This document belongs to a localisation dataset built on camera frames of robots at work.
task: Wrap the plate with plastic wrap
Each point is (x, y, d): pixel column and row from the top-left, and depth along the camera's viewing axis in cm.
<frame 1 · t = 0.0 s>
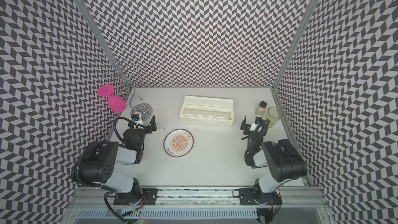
left hand: (146, 117, 90), fingers open
right hand: (253, 120, 89), fingers open
white plate orange pattern: (178, 142, 93), on the table
pink plastic wine glass: (115, 102, 82), point 24 cm above the table
small jar black lid: (263, 104, 98), point 11 cm above the table
green translucent plastic cup: (272, 116, 91), point 12 cm above the table
green slide cutter: (230, 118, 94), point 8 cm above the table

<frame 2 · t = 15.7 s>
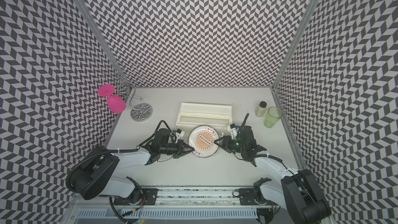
left hand: (193, 151, 81), fingers closed
right hand: (215, 146, 81), fingers open
white plate orange pattern: (201, 139, 86), point 8 cm above the table
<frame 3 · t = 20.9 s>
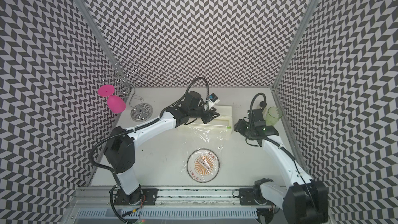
left hand: (216, 113, 81), fingers open
right hand: (237, 131, 82), fingers open
white plate orange pattern: (203, 165, 84), on the table
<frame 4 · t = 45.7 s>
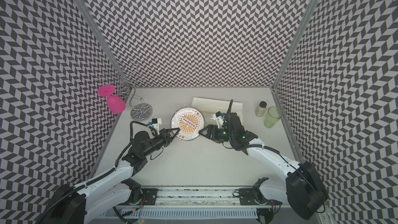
left hand: (180, 131, 77), fingers closed
right hand: (202, 137, 76), fingers open
white plate orange pattern: (190, 121, 80), point 19 cm above the table
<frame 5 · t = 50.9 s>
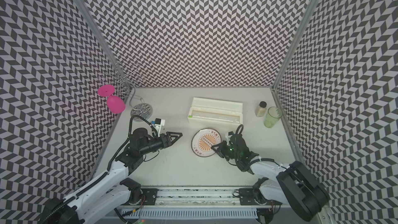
left hand: (179, 138, 75), fingers open
right hand: (210, 150, 83), fingers closed
white plate orange pattern: (203, 139, 90), point 4 cm above the table
